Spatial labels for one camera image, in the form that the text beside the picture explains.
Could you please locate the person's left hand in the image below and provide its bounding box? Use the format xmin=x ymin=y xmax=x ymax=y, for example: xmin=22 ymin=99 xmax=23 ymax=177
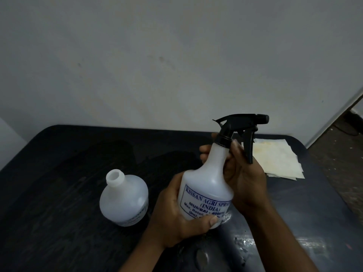
xmin=146 ymin=171 xmax=220 ymax=250

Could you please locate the person's right hand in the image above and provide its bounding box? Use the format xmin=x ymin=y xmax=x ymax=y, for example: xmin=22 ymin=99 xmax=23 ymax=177
xmin=199 ymin=133 xmax=268 ymax=217

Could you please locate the person's right forearm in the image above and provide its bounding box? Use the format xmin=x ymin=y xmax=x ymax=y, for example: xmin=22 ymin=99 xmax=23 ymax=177
xmin=245 ymin=201 xmax=320 ymax=272

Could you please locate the stained cream paper wipe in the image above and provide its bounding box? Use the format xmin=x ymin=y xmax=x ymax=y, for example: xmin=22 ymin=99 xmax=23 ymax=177
xmin=253 ymin=138 xmax=303 ymax=178

